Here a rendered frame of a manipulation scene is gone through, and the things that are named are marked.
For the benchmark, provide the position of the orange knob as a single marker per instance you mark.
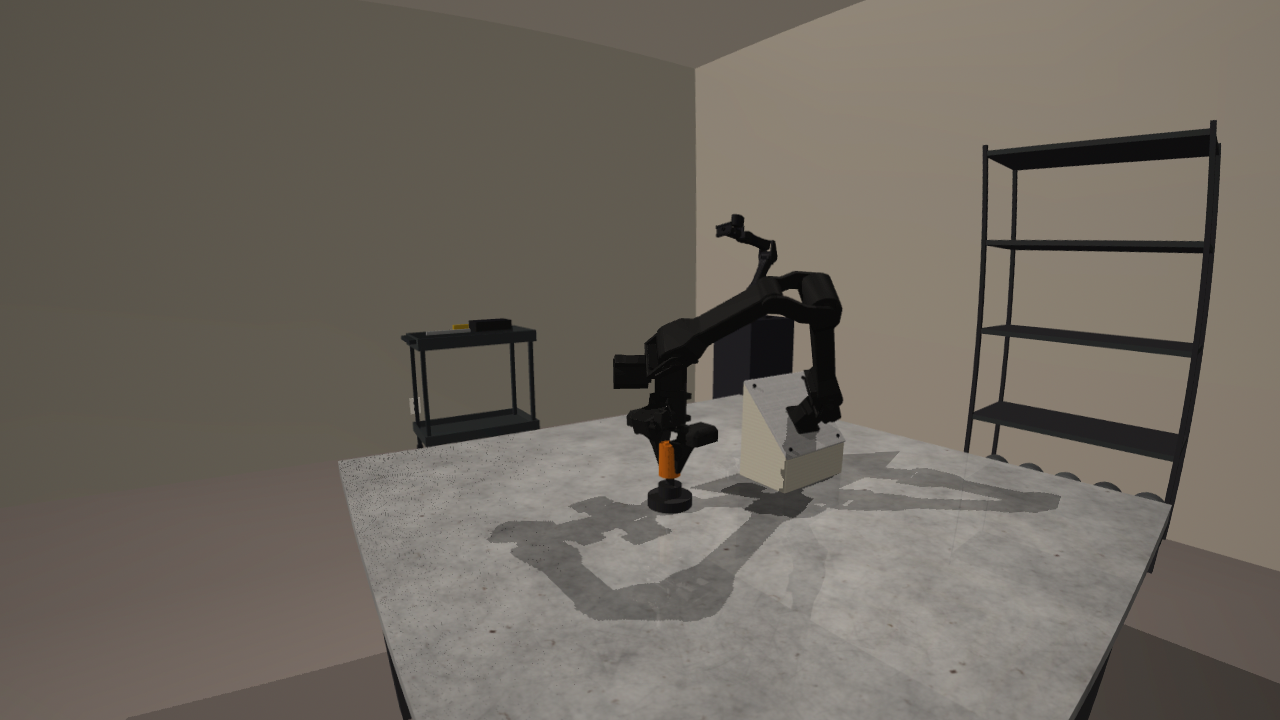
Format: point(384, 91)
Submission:
point(667, 460)

